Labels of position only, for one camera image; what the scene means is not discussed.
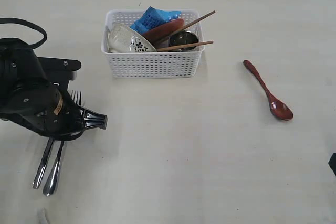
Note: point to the dark red wooden spoon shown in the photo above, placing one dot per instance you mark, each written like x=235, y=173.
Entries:
x=278, y=109

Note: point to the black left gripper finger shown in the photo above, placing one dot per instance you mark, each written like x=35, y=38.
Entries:
x=93, y=120

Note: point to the brown wooden chopstick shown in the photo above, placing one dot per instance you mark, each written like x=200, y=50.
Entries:
x=184, y=46
x=185, y=27

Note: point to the silver metal fork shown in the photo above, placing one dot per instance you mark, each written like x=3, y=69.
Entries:
x=53, y=178

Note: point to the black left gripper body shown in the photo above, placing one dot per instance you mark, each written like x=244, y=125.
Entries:
x=45, y=111

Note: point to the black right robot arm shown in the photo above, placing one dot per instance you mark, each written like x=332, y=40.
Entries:
x=332, y=163

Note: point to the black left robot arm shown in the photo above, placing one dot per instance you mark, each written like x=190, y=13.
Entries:
x=21, y=68

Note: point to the grey floral ceramic bowl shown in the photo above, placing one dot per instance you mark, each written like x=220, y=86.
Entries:
x=123, y=39

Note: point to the white perforated plastic basket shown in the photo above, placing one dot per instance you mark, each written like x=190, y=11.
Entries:
x=146, y=65

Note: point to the stainless steel cup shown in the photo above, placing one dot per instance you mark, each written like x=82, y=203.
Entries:
x=183, y=38

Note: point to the blue snack packet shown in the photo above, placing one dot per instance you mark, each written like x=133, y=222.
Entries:
x=152, y=18

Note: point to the brown wooden bowl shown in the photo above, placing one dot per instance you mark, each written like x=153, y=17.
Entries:
x=163, y=30

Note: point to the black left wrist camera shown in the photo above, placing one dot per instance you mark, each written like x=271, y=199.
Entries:
x=60, y=71

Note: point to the silver table knife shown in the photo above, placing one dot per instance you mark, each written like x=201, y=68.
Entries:
x=43, y=164

